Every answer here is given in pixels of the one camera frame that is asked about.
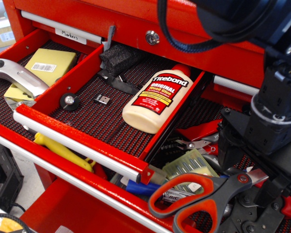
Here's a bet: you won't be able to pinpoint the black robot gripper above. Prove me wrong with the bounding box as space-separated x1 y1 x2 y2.
218 108 291 207

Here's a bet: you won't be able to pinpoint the orange grey handled scissors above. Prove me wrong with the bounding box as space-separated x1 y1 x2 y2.
148 169 268 233

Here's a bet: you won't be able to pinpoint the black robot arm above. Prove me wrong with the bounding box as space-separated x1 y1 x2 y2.
157 0 291 206

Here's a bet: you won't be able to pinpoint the upper open red drawer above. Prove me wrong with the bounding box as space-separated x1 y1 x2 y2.
0 29 204 183

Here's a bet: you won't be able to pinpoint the open red drawer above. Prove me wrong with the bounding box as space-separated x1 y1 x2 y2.
0 29 204 183
0 97 291 233

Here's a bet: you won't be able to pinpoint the silver drawer lock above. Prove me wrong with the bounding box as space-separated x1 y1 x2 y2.
145 30 160 45

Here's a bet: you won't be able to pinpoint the lower open red drawer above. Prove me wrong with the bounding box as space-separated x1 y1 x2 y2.
0 97 291 233

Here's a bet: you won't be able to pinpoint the red black crimping tool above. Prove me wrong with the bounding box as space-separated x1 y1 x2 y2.
218 186 291 233

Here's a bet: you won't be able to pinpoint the blue cap dry erase marker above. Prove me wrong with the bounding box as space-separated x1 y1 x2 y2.
126 180 193 203

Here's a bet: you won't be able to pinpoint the Titebond wood glue bottle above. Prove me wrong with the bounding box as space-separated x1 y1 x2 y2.
122 64 193 134

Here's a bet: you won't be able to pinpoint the black tape piece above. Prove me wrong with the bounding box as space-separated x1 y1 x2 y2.
97 69 139 95

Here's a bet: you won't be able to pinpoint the small black USB dongle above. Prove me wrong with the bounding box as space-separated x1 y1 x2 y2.
94 94 111 105

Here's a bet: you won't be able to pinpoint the black foam block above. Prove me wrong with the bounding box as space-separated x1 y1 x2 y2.
99 44 147 76

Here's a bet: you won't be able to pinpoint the red metal tool chest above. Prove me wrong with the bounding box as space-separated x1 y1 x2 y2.
0 0 291 233

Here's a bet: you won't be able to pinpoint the black knob with screw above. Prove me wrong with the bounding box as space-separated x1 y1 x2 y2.
60 93 80 111

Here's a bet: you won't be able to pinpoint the white Markers label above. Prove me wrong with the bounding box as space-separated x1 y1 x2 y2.
55 28 87 45

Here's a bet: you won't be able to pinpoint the yellow sticky note pad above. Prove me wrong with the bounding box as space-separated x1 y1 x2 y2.
3 48 78 102

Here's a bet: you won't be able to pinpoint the black electronic box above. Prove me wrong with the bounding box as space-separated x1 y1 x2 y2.
0 144 24 212

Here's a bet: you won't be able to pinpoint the silver metal utility knife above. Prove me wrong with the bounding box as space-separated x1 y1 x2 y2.
0 58 49 111

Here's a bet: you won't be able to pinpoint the black grey handled pliers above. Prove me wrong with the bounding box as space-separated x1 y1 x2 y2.
202 133 223 172

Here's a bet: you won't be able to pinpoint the red handled flush cutters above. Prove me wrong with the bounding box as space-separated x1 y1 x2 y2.
176 118 223 156

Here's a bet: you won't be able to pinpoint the yellow handled tool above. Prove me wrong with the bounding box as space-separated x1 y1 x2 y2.
34 133 94 172

